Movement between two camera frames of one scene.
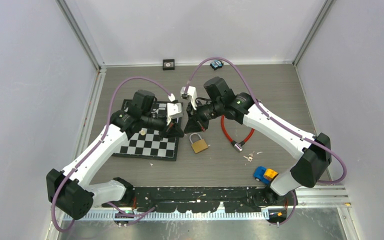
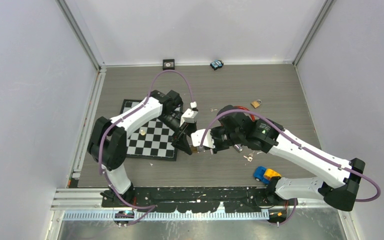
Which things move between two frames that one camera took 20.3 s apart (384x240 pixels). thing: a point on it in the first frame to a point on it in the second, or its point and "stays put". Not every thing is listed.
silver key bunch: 250,158 stays put
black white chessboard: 147,143 stays put
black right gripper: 193,125 to 217,147
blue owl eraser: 216,64 stays put
